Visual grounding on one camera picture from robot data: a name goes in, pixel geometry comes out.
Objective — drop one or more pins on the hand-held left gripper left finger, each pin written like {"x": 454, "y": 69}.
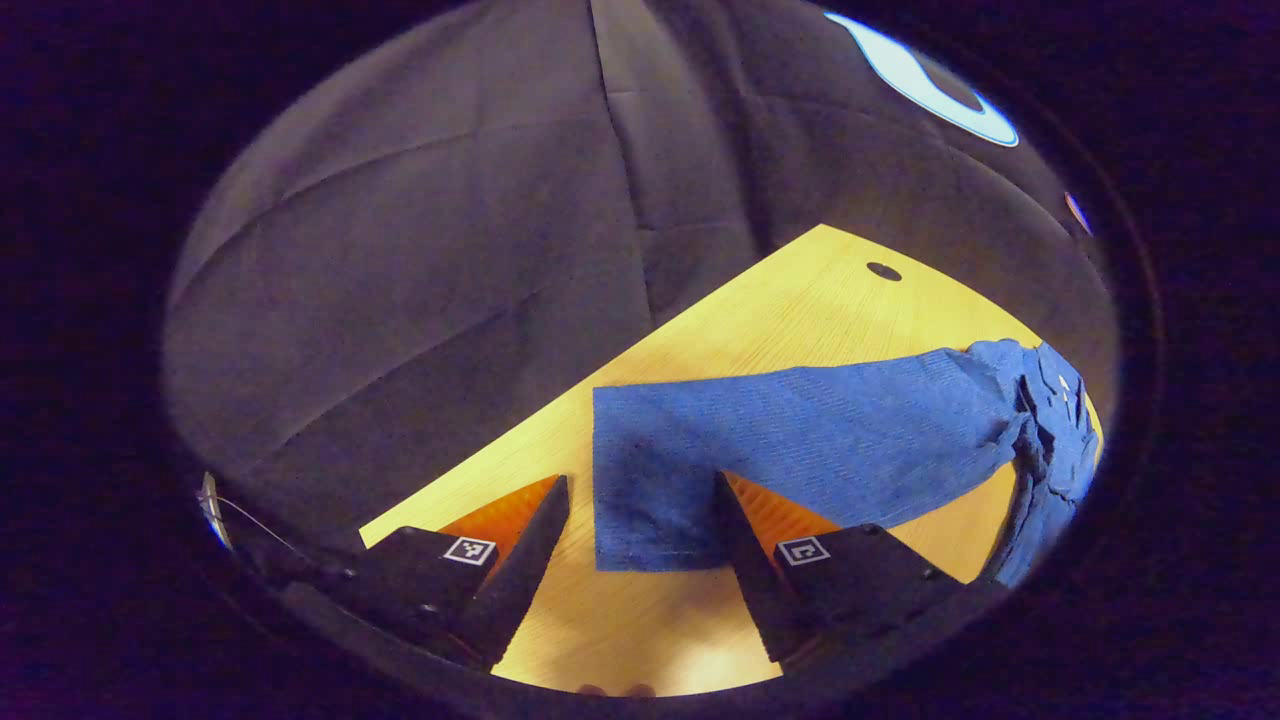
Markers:
{"x": 520, "y": 580}

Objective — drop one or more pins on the blue button shirt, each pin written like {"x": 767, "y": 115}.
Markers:
{"x": 800, "y": 440}

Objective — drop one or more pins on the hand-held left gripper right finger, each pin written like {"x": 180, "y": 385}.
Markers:
{"x": 760, "y": 585}

